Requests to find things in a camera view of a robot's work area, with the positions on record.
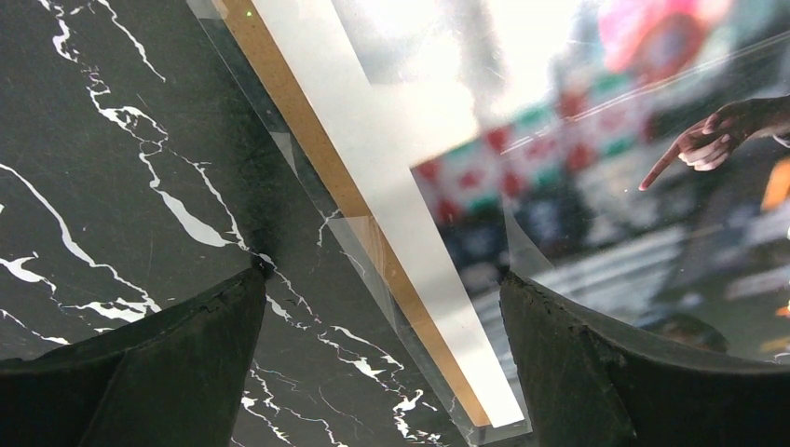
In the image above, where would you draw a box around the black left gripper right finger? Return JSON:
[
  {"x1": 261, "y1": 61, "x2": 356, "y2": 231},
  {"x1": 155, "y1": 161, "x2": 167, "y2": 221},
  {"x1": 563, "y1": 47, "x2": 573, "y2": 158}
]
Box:
[{"x1": 500, "y1": 273, "x2": 789, "y2": 446}]

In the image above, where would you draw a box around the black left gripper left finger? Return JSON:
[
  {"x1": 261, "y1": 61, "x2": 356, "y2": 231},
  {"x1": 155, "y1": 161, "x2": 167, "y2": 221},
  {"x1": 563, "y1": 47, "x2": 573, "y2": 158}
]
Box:
[{"x1": 1, "y1": 269, "x2": 266, "y2": 446}]

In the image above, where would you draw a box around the colour street photo print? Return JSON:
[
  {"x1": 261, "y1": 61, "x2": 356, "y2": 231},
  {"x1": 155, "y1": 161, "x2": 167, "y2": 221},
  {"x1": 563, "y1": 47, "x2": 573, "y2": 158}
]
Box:
[{"x1": 254, "y1": 1, "x2": 789, "y2": 428}]

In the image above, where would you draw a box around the clear plastic cover sheet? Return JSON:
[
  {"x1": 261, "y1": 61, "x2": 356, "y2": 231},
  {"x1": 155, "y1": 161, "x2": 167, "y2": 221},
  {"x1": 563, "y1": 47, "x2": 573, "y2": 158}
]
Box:
[{"x1": 198, "y1": 1, "x2": 789, "y2": 446}]

